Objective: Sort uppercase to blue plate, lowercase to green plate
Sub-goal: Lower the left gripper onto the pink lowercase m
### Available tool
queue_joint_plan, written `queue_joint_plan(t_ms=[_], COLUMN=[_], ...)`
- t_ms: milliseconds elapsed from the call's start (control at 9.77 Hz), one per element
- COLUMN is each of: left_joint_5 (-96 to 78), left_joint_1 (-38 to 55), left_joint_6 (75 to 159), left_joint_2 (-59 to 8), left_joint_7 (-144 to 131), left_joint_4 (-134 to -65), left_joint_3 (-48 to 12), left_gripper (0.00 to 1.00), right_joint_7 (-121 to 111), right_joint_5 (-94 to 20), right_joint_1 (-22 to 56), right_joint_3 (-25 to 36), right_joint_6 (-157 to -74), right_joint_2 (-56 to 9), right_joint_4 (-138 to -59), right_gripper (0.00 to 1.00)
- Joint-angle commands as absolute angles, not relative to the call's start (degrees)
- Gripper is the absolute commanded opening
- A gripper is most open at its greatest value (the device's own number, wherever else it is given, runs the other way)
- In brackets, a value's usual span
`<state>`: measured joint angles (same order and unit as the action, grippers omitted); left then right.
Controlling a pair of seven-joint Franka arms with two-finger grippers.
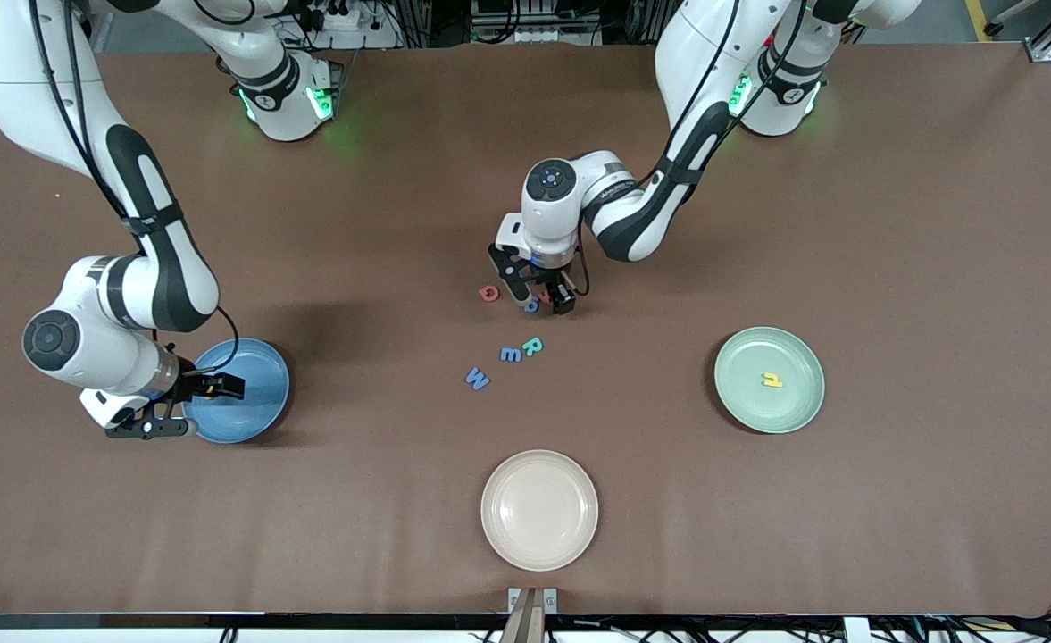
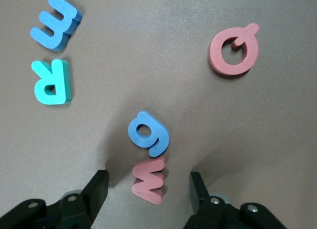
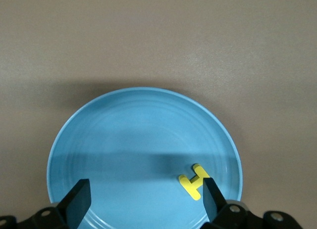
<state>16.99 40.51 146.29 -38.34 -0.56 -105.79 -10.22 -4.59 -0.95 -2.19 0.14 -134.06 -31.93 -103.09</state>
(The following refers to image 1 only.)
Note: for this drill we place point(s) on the blue uppercase foam letter M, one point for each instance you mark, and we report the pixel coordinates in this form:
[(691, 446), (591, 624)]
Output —
[(478, 379)]

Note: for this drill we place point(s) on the yellow lowercase foam letter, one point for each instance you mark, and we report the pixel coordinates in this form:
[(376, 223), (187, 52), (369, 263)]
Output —
[(771, 381)]

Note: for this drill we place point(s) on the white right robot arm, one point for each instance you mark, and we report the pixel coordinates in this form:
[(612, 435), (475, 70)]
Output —
[(7, 89)]

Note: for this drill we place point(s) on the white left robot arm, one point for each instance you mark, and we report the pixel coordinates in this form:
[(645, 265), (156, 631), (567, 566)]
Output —
[(550, 228)]

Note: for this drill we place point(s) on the blue plate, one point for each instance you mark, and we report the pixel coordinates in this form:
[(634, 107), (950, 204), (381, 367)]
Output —
[(262, 420)]

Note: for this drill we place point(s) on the blue lowercase foam letter m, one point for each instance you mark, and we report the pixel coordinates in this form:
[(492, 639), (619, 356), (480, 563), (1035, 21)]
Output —
[(511, 355)]

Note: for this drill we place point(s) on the beige plate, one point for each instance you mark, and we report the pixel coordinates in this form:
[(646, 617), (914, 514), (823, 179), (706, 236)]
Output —
[(538, 510)]

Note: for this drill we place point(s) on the green plate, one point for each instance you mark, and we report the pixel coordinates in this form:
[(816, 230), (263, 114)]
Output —
[(748, 402)]

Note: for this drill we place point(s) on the teal foam letter R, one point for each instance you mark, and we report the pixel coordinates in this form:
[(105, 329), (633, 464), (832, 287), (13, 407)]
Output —
[(532, 346)]

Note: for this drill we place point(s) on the red foam letter Q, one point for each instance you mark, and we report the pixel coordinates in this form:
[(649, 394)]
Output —
[(482, 295)]

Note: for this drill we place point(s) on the background equipment rack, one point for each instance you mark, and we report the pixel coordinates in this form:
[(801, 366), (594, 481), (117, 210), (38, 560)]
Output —
[(534, 22)]

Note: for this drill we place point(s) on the white power strip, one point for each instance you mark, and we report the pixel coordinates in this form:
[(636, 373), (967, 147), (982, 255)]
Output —
[(355, 20)]

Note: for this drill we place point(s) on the black table edge rail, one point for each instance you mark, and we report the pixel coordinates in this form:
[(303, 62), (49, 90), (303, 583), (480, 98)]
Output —
[(311, 620)]

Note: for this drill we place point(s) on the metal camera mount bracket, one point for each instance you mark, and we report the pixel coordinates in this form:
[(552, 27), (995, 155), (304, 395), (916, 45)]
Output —
[(532, 616)]

